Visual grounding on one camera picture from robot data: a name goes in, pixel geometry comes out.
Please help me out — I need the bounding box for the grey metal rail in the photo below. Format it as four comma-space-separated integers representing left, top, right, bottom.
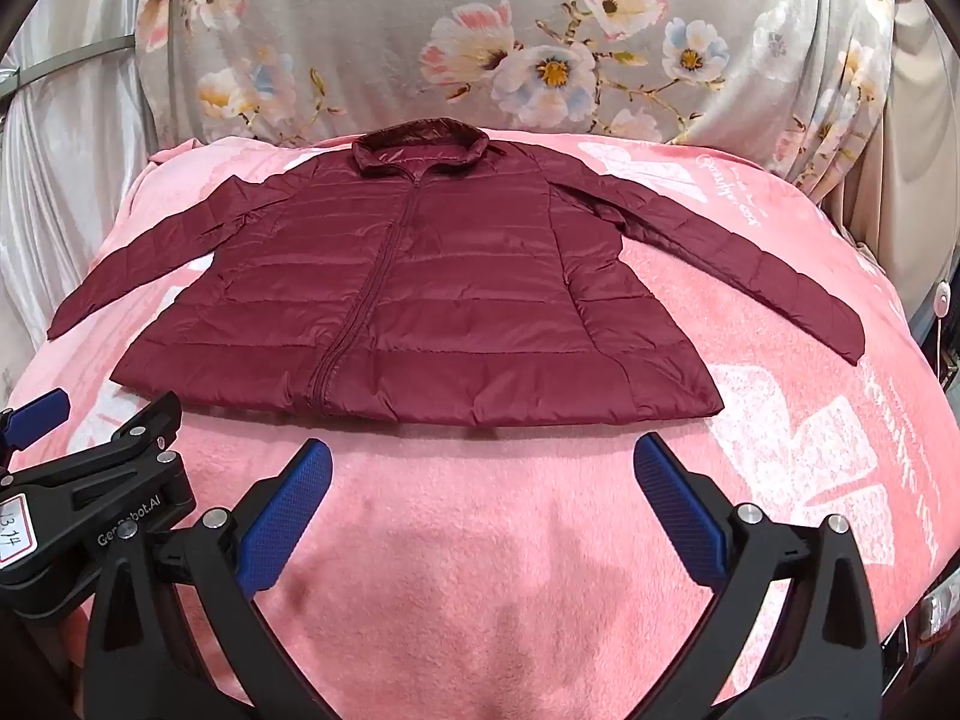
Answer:
21, 34, 137, 85

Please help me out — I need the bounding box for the maroon puffer jacket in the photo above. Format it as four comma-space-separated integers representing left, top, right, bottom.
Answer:
49, 118, 865, 427

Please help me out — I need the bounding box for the white satin cloth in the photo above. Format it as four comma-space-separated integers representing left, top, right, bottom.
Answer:
0, 0, 197, 391

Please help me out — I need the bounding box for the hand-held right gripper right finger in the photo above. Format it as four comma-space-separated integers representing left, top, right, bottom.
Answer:
634, 433, 887, 720

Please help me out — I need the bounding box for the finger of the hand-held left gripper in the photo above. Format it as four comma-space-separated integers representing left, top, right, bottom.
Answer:
0, 392, 196, 520
0, 388, 73, 481

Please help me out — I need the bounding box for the grey floral sheet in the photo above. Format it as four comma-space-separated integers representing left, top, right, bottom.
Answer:
135, 0, 905, 192

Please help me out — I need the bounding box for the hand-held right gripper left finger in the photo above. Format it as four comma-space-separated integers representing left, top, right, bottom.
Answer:
81, 437, 335, 720

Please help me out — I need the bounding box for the pink printed blanket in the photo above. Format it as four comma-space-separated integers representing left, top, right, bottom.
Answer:
0, 127, 960, 720

